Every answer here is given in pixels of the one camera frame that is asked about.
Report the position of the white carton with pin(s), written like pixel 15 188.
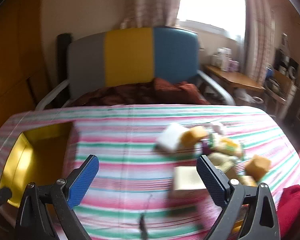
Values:
pixel 221 58

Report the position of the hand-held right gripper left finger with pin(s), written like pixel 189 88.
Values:
pixel 83 180

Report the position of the wooden desk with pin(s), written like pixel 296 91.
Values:
pixel 237 80

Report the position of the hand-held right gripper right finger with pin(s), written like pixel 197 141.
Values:
pixel 211 180

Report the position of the grey yellow blue armchair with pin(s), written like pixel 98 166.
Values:
pixel 127 55

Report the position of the yellow sponge on white pad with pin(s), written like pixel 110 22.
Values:
pixel 170 137

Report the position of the green yellow packet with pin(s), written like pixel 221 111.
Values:
pixel 227 145

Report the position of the red cloth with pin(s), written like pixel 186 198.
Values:
pixel 295 210

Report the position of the window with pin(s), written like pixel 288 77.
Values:
pixel 212 2

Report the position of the brown blanket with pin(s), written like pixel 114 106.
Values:
pixel 140 92

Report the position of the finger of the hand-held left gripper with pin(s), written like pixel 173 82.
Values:
pixel 1 197

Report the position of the gold metal box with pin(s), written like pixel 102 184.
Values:
pixel 40 160

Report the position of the checked curtain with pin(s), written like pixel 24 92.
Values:
pixel 152 2
pixel 258 30

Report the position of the purple carton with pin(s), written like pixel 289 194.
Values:
pixel 233 66

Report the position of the light wooden chair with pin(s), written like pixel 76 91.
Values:
pixel 281 90

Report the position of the striped bed sheet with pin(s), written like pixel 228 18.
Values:
pixel 130 135

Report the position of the blue round object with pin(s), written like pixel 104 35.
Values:
pixel 270 72

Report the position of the wooden wardrobe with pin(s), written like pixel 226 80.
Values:
pixel 15 55

